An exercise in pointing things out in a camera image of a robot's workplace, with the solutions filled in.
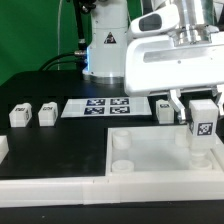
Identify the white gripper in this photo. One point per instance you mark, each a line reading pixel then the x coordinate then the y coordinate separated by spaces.
pixel 154 65

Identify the white square tabletop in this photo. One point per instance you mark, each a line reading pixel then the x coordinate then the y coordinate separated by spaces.
pixel 147 149

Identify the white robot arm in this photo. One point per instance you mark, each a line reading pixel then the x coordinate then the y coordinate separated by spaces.
pixel 106 55

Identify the AprilTag base sheet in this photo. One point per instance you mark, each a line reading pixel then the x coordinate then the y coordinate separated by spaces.
pixel 118 106

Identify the white U-shaped obstacle fence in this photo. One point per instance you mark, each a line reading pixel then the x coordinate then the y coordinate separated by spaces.
pixel 138 187

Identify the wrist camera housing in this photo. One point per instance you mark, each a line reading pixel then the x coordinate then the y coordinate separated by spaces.
pixel 155 23

